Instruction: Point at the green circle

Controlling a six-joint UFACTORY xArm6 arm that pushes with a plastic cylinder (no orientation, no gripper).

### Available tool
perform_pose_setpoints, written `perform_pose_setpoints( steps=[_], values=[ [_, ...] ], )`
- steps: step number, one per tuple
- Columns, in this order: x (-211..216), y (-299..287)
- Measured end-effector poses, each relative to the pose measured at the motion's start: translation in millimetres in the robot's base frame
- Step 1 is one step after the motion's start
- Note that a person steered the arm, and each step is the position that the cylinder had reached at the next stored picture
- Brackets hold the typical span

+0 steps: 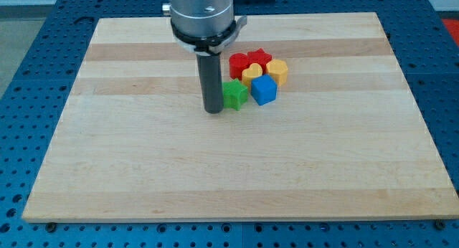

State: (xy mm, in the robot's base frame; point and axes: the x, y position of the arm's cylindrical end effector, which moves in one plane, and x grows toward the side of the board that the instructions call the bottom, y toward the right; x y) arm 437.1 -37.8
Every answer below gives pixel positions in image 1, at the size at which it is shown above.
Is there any black cylindrical pointer tool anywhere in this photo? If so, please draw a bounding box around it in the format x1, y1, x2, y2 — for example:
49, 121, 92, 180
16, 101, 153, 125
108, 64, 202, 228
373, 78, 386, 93
197, 54, 224, 114

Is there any green star block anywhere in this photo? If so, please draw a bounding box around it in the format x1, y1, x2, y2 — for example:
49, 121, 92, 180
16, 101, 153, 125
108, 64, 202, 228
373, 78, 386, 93
222, 79, 248, 111

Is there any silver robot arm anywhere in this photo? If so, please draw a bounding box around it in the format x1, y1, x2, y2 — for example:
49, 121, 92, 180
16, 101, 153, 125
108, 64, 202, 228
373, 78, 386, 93
169, 0, 247, 56

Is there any red star block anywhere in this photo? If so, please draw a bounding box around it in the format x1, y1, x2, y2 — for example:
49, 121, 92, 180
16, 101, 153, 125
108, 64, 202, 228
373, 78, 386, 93
247, 48, 273, 74

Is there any wooden board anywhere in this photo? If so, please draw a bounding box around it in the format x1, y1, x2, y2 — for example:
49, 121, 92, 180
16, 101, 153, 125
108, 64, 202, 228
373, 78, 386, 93
22, 12, 458, 223

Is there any yellow hexagon block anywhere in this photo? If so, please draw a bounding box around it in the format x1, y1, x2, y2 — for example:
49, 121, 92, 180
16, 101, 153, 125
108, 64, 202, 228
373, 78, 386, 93
266, 59, 288, 86

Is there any red cylinder block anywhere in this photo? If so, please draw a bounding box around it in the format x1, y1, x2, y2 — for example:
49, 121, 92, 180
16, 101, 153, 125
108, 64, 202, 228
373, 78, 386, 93
229, 53, 249, 80

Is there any blue cube block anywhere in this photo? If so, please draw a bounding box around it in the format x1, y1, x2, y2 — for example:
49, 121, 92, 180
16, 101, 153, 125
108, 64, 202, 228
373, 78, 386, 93
251, 75, 278, 105

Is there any yellow heart block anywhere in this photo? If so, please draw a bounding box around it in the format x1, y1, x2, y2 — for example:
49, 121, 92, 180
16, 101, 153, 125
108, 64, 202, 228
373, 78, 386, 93
242, 63, 263, 90

